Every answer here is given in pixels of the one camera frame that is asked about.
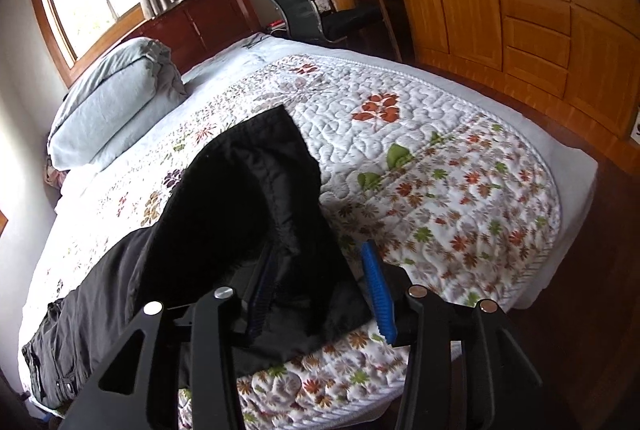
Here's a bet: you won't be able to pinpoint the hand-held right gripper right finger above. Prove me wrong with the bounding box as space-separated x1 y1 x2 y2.
361 239 546 430

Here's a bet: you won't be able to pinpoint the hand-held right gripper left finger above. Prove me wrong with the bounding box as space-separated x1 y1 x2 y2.
60 245 281 430

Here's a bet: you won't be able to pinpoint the black pants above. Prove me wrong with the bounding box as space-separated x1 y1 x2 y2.
21 105 373 411

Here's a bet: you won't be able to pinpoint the floral quilted bedspread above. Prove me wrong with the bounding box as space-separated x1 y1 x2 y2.
20 53 563 428

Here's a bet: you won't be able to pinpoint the light blue bed sheet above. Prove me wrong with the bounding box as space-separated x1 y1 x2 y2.
20 33 599 428

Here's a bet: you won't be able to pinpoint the folded light blue duvet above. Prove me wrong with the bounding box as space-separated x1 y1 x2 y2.
47 37 191 171

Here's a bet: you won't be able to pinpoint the dark wooden headboard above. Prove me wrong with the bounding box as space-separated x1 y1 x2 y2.
122 0 263 76

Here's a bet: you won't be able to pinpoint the black office chair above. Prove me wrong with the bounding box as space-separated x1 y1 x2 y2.
249 0 403 61

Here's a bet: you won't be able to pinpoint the wooden wardrobe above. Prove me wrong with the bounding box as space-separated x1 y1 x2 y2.
415 0 640 171

